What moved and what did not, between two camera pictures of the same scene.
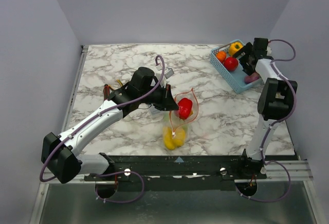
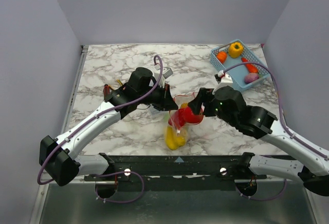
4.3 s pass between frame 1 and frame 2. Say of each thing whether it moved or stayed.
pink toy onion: stayed
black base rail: stayed
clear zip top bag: moved
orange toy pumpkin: stayed
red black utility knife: stayed
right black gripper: moved
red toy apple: moved
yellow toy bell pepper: stayed
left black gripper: stayed
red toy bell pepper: moved
